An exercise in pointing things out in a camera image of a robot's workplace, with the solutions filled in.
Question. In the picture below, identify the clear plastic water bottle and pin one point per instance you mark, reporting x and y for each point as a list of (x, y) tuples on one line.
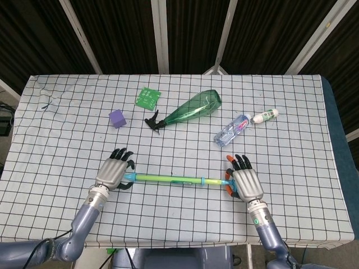
[(231, 131)]

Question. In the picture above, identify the white black grid tablecloth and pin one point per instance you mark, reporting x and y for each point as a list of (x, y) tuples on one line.
[(84, 140)]

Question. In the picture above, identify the black equipment box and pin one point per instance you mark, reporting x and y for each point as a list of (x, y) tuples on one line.
[(4, 123)]

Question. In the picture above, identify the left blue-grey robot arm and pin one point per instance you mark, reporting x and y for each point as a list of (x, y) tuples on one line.
[(84, 221)]

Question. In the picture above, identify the green spray bottle black trigger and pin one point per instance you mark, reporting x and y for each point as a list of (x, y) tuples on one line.
[(193, 107)]

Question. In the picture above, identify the small green plastic part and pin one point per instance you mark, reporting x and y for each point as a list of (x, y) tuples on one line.
[(110, 251)]

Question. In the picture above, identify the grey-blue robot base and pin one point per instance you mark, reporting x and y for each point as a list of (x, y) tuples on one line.
[(174, 259)]

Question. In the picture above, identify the thin white table leg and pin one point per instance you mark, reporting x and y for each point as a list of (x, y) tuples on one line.
[(249, 257)]

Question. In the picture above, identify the right silver robot hand orange fingertips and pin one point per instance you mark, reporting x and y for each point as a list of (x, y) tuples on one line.
[(248, 185)]

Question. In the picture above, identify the purple cube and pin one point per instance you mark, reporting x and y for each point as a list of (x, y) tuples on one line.
[(117, 119)]

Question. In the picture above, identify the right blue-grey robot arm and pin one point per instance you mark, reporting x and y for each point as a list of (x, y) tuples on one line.
[(269, 232)]

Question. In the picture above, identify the wide white table leg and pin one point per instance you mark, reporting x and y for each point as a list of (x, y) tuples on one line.
[(95, 259)]

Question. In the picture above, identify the small white bottle green label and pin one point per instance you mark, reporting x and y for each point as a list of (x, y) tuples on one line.
[(265, 115)]

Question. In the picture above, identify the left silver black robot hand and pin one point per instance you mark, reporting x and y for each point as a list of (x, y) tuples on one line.
[(110, 173)]

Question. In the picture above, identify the white partition frame post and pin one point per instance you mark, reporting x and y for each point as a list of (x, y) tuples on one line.
[(224, 33), (314, 39), (8, 87), (353, 136), (81, 39), (160, 36)]

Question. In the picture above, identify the blue green toy syringe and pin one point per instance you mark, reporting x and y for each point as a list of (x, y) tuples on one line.
[(130, 177)]

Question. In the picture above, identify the green sachet packet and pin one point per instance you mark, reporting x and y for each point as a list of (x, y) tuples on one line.
[(147, 98)]

